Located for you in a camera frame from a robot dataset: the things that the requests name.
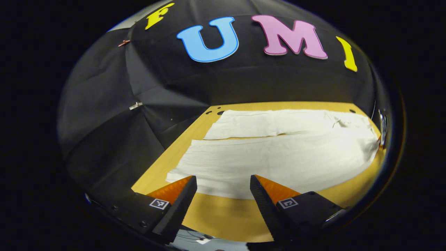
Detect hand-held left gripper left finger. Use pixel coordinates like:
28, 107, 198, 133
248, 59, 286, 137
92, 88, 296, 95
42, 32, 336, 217
105, 175, 198, 245

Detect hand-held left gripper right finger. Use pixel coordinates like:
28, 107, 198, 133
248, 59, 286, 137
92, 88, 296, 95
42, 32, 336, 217
250, 175, 349, 244

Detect white jeans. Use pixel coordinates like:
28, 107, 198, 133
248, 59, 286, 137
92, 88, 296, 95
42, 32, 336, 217
166, 109, 381, 200

